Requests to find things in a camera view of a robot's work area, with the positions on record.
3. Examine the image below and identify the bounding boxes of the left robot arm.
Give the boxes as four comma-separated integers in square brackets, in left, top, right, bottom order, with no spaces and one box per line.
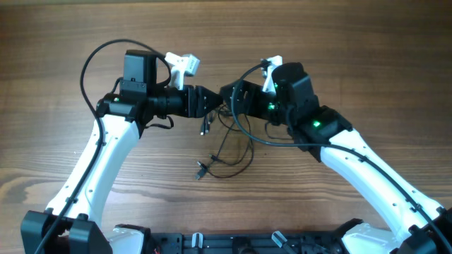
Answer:
[20,50,222,253]

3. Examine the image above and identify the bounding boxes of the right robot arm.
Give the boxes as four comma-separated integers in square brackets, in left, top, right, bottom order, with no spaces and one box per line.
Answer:
[220,61,451,253]

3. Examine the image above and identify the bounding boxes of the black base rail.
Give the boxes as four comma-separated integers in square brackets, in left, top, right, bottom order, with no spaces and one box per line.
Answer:
[152,231,345,254]

